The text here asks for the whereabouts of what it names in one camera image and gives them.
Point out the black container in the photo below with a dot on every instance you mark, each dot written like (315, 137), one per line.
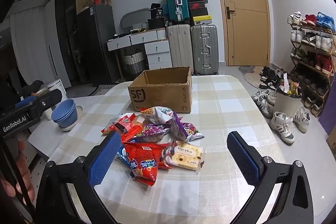
(157, 24)

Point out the white curtain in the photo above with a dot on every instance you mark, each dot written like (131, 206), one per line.
(29, 43)

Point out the small grey rug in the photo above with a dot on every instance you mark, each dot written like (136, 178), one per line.
(249, 74)

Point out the blue snack packet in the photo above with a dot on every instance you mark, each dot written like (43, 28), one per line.
(122, 155)

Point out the woven basket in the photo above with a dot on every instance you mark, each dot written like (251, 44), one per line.
(134, 62)

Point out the pile of mixed sneakers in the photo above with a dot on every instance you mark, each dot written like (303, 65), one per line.
(269, 77)

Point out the purple bag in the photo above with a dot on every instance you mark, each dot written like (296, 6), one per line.
(330, 119)

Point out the cream suitcase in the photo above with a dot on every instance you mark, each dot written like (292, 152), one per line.
(179, 48)

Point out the orange snack packet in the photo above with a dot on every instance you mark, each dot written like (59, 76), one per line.
(139, 119)

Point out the silver suitcase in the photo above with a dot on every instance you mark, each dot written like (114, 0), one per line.
(204, 50)

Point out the white trash bin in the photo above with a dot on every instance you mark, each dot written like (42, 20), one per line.
(284, 106)

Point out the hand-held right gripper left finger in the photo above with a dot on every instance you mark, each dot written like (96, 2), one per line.
(105, 158)

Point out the black refrigerator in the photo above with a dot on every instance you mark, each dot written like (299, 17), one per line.
(97, 43)

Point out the beige plate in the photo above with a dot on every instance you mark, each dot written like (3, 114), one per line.
(80, 113)

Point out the brown cardboard box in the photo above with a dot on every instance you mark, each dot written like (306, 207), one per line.
(157, 98)

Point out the cream cracker packet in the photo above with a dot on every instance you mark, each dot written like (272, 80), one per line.
(186, 157)

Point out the white purple snack packet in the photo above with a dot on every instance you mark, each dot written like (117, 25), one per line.
(183, 130)

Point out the oval grey mirror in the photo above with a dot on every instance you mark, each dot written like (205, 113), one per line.
(134, 16)

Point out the white noodle snack packet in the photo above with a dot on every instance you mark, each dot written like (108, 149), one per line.
(162, 113)

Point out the blue bowl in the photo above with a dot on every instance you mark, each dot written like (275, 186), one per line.
(69, 121)
(63, 108)

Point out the person's left hand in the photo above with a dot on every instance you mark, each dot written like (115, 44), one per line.
(23, 182)

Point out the red black shoe box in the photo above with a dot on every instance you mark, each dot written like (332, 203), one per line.
(197, 5)

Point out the black white patterned rug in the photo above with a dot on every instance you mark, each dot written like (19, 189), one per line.
(103, 87)

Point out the small red snack packet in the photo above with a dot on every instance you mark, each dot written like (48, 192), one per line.
(126, 129)

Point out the white round appliance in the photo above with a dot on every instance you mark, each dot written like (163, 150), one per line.
(59, 87)

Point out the black bag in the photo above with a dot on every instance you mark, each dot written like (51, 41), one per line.
(157, 11)

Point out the brown cardboard carton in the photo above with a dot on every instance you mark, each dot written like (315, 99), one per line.
(332, 145)

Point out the wooden shoe rack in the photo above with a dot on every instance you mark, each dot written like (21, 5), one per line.
(329, 79)

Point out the white drawer cabinet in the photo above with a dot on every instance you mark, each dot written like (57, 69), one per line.
(157, 52)

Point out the dark wardrobe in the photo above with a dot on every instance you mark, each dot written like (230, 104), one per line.
(65, 29)

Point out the yellow black shoe box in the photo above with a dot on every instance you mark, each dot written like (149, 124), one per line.
(200, 20)

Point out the large red snack packet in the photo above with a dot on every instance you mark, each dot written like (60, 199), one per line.
(141, 158)

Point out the dark cloth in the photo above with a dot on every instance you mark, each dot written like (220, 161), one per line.
(31, 87)

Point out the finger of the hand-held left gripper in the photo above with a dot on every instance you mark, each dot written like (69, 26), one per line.
(25, 103)
(50, 99)

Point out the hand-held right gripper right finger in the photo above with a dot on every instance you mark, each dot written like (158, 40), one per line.
(244, 158)

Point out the teal suitcase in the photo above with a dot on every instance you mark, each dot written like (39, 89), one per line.
(174, 3)

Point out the wooden door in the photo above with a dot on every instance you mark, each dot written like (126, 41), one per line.
(246, 29)

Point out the white striped high-top sneaker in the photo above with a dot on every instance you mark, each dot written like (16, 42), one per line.
(302, 119)

